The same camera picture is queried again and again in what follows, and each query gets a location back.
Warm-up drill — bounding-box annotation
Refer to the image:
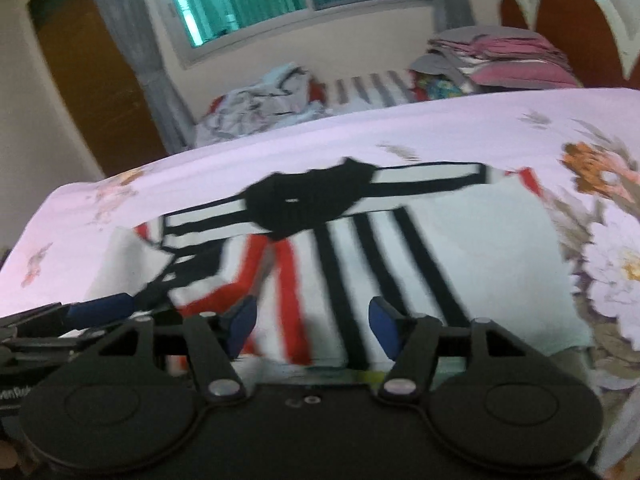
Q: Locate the red black white striped shirt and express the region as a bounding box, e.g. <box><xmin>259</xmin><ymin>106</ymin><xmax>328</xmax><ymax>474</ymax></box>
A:
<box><xmin>88</xmin><ymin>159</ymin><xmax>592</xmax><ymax>370</ymax></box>

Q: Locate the grey white striped cloth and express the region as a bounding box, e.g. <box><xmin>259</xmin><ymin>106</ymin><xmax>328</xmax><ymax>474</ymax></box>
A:
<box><xmin>321</xmin><ymin>70</ymin><xmax>416</xmax><ymax>115</ymax></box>

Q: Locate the pink floral bed sheet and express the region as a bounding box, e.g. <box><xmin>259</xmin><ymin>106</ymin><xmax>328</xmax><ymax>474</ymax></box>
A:
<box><xmin>1</xmin><ymin>89</ymin><xmax>639</xmax><ymax>479</ymax></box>

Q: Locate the grey left curtain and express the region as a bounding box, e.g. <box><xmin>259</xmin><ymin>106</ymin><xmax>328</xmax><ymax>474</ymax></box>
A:
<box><xmin>94</xmin><ymin>0</ymin><xmax>194</xmax><ymax>154</ymax></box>

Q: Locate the folded pink grey clothes stack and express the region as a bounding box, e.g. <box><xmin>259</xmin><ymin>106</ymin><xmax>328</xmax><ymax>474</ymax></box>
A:
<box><xmin>409</xmin><ymin>26</ymin><xmax>582</xmax><ymax>101</ymax></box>

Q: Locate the crumpled grey white clothes pile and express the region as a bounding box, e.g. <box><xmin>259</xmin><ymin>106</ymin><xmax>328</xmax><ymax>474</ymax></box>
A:
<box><xmin>192</xmin><ymin>63</ymin><xmax>330</xmax><ymax>148</ymax></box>

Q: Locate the brown wooden door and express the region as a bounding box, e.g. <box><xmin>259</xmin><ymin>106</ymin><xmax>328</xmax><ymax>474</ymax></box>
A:
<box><xmin>28</xmin><ymin>0</ymin><xmax>167</xmax><ymax>176</ymax></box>

